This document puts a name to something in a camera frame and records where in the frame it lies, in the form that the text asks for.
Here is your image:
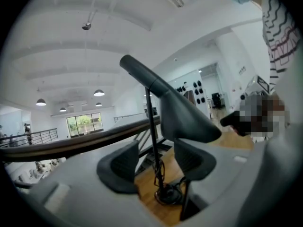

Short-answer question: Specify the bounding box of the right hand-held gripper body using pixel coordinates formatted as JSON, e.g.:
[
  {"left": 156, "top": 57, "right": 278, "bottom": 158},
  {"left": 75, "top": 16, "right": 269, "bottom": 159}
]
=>
[{"left": 239, "top": 74, "right": 290, "bottom": 141}]

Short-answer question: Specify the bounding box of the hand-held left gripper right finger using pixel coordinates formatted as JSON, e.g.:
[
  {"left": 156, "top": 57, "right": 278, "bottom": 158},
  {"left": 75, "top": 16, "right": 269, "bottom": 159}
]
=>
[{"left": 174, "top": 139, "right": 217, "bottom": 182}]

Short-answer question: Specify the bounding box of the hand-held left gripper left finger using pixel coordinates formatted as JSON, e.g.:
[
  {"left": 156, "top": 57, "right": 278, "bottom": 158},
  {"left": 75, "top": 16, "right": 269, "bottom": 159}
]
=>
[{"left": 97, "top": 140, "right": 140, "bottom": 194}]

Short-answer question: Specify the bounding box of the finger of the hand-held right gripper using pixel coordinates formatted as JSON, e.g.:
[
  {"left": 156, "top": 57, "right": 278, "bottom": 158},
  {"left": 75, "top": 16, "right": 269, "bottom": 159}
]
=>
[{"left": 220, "top": 111, "right": 247, "bottom": 137}]

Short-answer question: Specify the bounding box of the dark grey desk lamp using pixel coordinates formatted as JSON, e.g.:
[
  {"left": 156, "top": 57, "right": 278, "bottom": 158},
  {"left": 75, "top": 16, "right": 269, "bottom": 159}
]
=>
[{"left": 119, "top": 54, "right": 223, "bottom": 205}]

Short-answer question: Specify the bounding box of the group of black office chairs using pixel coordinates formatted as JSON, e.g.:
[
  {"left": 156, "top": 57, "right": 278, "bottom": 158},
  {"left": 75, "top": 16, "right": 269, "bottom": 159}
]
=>
[{"left": 211, "top": 92, "right": 223, "bottom": 109}]

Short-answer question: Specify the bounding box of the group of black helmets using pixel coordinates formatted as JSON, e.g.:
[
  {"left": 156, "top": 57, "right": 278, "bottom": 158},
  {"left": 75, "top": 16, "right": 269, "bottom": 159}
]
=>
[{"left": 174, "top": 80, "right": 207, "bottom": 105}]

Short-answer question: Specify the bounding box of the dark curved railing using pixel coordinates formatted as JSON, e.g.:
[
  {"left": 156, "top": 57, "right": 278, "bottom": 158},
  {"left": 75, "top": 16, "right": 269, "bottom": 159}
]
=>
[{"left": 0, "top": 115, "right": 162, "bottom": 163}]

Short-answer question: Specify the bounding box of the person's striped shirt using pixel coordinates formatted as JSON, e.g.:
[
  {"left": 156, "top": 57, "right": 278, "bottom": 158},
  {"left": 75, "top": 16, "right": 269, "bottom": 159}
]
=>
[{"left": 261, "top": 0, "right": 302, "bottom": 93}]

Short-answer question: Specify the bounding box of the black balcony railing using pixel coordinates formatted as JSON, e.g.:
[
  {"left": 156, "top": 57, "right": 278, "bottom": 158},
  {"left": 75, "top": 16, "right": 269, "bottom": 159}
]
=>
[{"left": 0, "top": 128, "right": 58, "bottom": 148}]

